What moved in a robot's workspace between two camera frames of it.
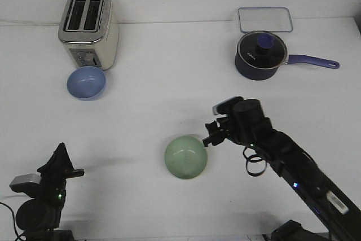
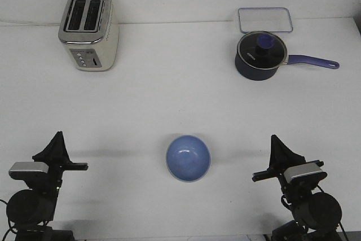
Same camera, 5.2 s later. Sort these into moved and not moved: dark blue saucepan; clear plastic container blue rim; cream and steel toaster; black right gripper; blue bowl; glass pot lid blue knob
Moved: blue bowl; black right gripper
Not moved: clear plastic container blue rim; cream and steel toaster; glass pot lid blue knob; dark blue saucepan
